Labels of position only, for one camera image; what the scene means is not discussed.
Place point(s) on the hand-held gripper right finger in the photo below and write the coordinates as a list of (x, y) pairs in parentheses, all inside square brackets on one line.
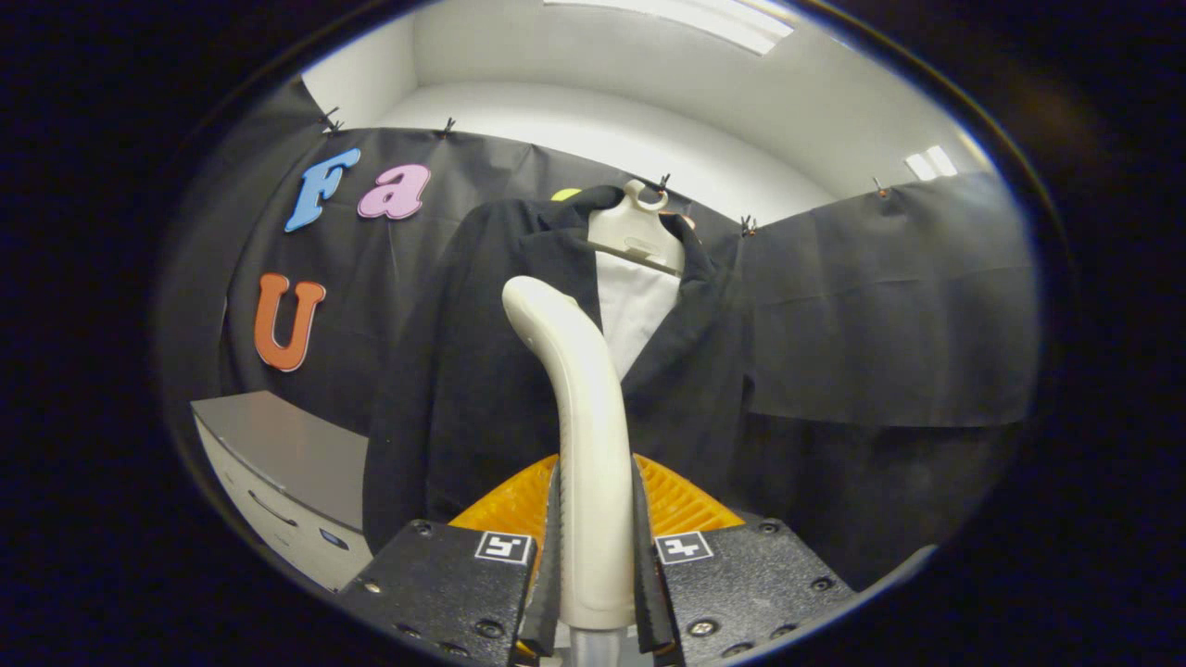
[(649, 574)]

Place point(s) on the white plastic hanger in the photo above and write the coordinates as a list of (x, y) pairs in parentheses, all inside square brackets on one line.
[(639, 232)]

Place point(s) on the grey cabinet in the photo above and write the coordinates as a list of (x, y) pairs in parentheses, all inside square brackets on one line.
[(278, 454)]

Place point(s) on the black blazer jacket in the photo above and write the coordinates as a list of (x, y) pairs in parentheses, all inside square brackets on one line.
[(463, 389)]

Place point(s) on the white garment steamer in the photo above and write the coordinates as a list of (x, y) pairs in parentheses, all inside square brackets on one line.
[(593, 463)]

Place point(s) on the black backdrop cloth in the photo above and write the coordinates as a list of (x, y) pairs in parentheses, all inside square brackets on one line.
[(880, 324)]

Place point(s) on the small ceiling light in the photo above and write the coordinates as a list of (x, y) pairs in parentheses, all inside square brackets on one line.
[(931, 162)]

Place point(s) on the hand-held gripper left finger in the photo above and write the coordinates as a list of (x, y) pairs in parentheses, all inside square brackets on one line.
[(547, 574)]

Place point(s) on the white shirt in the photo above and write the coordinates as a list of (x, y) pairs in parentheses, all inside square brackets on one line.
[(635, 310)]

